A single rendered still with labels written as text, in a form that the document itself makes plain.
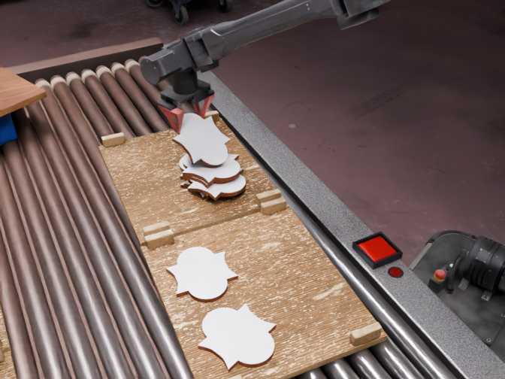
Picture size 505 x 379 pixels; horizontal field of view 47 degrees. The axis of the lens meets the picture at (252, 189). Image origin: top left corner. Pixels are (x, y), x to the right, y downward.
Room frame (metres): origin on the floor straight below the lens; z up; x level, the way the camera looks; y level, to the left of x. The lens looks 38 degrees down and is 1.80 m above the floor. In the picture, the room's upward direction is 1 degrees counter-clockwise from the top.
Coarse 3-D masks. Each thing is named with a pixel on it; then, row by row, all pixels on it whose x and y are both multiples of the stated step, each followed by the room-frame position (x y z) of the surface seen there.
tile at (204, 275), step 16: (192, 256) 0.86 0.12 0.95; (208, 256) 0.86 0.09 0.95; (224, 256) 0.86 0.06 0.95; (176, 272) 0.82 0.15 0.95; (192, 272) 0.82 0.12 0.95; (208, 272) 0.82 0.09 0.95; (224, 272) 0.82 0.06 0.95; (192, 288) 0.78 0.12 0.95; (208, 288) 0.78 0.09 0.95; (224, 288) 0.78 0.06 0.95
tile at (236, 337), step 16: (208, 320) 0.70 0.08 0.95; (224, 320) 0.70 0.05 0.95; (240, 320) 0.70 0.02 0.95; (256, 320) 0.70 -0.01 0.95; (208, 336) 0.66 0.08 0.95; (224, 336) 0.66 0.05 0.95; (240, 336) 0.66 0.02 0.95; (256, 336) 0.66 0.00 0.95; (224, 352) 0.63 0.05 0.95; (240, 352) 0.63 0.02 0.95; (256, 352) 0.63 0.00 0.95; (272, 352) 0.63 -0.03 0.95
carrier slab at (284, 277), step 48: (192, 240) 0.93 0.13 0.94; (240, 240) 0.92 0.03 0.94; (288, 240) 0.92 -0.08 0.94; (240, 288) 0.79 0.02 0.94; (288, 288) 0.79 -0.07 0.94; (336, 288) 0.78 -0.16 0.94; (192, 336) 0.67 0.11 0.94; (288, 336) 0.67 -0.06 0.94; (336, 336) 0.67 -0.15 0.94; (384, 336) 0.67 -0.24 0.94
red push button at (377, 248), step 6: (372, 240) 0.93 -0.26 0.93; (378, 240) 0.93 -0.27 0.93; (384, 240) 0.93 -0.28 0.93; (360, 246) 0.91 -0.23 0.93; (366, 246) 0.91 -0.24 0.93; (372, 246) 0.91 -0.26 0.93; (378, 246) 0.91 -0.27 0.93; (384, 246) 0.91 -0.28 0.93; (390, 246) 0.91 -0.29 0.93; (366, 252) 0.89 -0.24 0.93; (372, 252) 0.89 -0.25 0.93; (378, 252) 0.89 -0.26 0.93; (384, 252) 0.89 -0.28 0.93; (390, 252) 0.89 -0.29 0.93; (396, 252) 0.89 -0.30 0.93; (372, 258) 0.87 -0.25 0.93; (378, 258) 0.87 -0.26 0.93
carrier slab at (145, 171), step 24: (120, 144) 1.30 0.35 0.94; (144, 144) 1.30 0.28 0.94; (168, 144) 1.30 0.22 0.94; (240, 144) 1.29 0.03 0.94; (120, 168) 1.19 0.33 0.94; (144, 168) 1.19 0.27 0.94; (168, 168) 1.19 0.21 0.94; (120, 192) 1.10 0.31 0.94; (144, 192) 1.10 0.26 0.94; (168, 192) 1.09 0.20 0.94; (192, 192) 1.09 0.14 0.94; (264, 192) 1.09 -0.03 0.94; (144, 216) 1.01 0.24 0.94; (168, 216) 1.01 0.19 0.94; (192, 216) 1.01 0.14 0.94; (216, 216) 1.01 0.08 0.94; (240, 216) 1.01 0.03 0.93; (144, 240) 0.93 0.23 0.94
